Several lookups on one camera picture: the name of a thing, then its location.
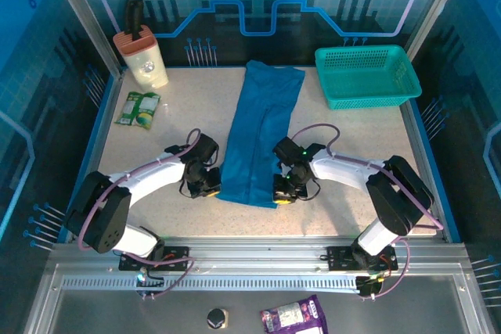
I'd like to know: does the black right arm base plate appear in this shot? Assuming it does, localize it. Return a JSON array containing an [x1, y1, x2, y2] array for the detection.
[[326, 246, 398, 272]]

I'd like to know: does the green snack packet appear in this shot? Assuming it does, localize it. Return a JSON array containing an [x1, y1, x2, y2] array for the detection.
[[114, 91, 161, 131]]

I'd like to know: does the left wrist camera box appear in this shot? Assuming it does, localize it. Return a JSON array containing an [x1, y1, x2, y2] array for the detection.
[[190, 133, 220, 163]]

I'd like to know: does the cream knife block brown top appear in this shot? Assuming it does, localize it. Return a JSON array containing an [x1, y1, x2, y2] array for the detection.
[[112, 24, 170, 92]]

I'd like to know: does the black round knob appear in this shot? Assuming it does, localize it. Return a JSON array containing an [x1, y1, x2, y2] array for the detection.
[[206, 307, 229, 330]]

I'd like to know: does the purple snack packet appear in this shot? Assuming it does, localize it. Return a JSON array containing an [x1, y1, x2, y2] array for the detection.
[[260, 294, 329, 334]]

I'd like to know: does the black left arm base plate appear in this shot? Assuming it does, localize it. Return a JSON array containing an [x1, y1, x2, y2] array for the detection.
[[118, 246, 189, 272]]

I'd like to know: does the blue t-shirt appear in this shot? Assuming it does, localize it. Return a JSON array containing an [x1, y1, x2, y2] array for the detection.
[[215, 59, 306, 210]]

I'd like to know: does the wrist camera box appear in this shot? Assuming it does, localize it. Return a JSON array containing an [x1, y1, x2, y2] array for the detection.
[[272, 136, 303, 163], [190, 133, 220, 163]]

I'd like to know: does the teal plastic basket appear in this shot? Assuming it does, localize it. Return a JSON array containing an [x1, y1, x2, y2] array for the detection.
[[315, 45, 423, 111]]

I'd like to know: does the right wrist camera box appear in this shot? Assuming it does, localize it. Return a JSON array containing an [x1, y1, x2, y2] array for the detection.
[[272, 136, 303, 163]]

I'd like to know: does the grey slotted cable duct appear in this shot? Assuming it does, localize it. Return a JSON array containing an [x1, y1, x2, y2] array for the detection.
[[61, 277, 360, 292]]

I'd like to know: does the black knife handle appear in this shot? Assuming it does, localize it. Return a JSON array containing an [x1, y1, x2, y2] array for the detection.
[[124, 0, 145, 41]]

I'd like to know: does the aluminium mounting rail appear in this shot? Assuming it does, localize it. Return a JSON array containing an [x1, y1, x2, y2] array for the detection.
[[46, 236, 470, 275]]

